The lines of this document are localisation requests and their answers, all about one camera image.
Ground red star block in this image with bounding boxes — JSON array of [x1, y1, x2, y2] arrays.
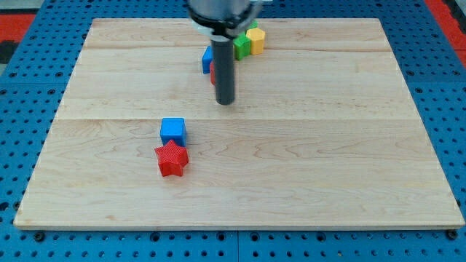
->
[[154, 140, 189, 177]]

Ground red block behind rod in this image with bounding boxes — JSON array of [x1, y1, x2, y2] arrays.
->
[[210, 61, 216, 86]]

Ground blue cube block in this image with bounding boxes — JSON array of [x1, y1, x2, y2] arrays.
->
[[159, 118, 187, 147]]

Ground blue block behind rod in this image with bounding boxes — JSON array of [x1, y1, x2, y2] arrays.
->
[[201, 46, 213, 74]]

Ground light wooden board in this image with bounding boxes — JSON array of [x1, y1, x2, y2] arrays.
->
[[14, 18, 465, 231]]

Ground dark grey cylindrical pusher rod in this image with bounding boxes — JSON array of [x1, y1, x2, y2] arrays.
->
[[211, 40, 235, 106]]

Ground green block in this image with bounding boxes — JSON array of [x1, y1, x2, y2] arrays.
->
[[247, 20, 258, 30], [233, 33, 251, 61]]

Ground yellow hexagon block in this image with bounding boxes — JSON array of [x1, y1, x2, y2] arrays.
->
[[246, 28, 266, 55]]

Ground green block rear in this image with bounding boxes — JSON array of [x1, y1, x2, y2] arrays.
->
[[247, 20, 258, 30]]

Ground green block front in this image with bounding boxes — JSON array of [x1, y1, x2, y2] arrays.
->
[[233, 33, 251, 61]]

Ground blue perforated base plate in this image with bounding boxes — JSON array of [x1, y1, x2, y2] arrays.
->
[[1, 0, 465, 261]]

